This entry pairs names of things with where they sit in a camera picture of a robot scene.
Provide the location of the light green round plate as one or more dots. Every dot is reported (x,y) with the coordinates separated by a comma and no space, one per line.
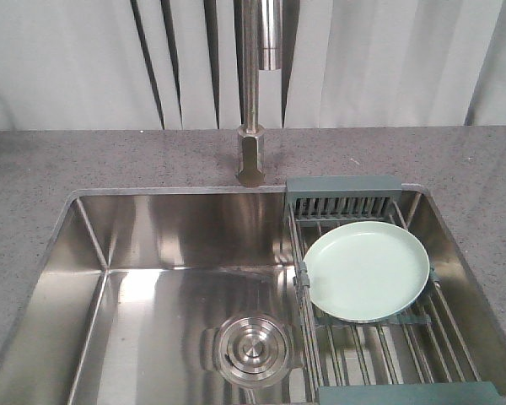
(366,271)

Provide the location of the white pleated curtain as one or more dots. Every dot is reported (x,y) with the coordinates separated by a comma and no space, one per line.
(175,65)

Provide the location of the stainless steel kitchen faucet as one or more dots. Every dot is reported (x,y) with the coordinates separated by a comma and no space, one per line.
(261,40)

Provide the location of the round steel sink drain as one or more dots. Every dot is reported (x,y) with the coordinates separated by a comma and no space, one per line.
(253,351)

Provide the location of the stainless steel sink basin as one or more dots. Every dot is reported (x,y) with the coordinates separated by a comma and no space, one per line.
(135,284)

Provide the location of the grey sink drying rack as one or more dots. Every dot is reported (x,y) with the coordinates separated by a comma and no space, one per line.
(445,348)

